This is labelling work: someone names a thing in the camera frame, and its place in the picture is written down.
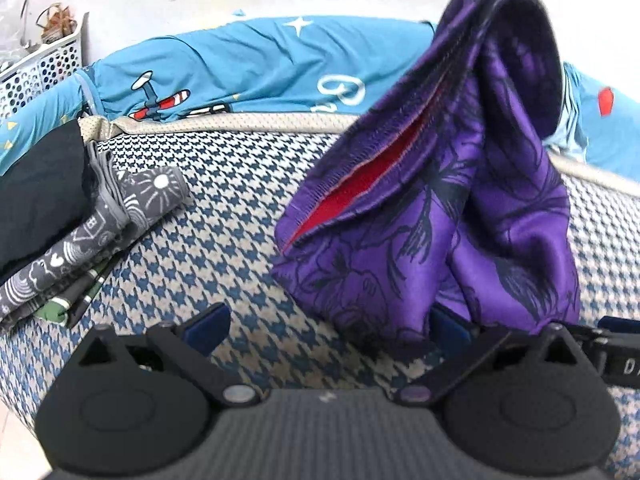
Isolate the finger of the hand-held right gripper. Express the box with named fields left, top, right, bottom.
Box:
left=565, top=316, right=640, bottom=343

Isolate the black folded garment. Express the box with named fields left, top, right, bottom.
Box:
left=0, top=119, right=101, bottom=286

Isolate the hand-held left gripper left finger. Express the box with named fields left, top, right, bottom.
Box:
left=77, top=302, right=261, bottom=407

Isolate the houndstooth patterned mattress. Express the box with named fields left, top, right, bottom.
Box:
left=0, top=110, right=640, bottom=480

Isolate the white perforated plastic basket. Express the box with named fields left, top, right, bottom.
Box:
left=0, top=2, right=86, bottom=121

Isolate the green striped folded garment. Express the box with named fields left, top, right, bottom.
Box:
left=30, top=250, right=128, bottom=331

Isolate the brown tangled object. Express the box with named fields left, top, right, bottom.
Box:
left=37, top=2, right=77, bottom=43

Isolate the purple floral garment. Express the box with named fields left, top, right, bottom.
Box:
left=270, top=0, right=582, bottom=346

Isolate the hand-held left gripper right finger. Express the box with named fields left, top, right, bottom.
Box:
left=399, top=305, right=583, bottom=407

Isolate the grey patterned folded garment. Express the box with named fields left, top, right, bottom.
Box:
left=0, top=142, right=193, bottom=323

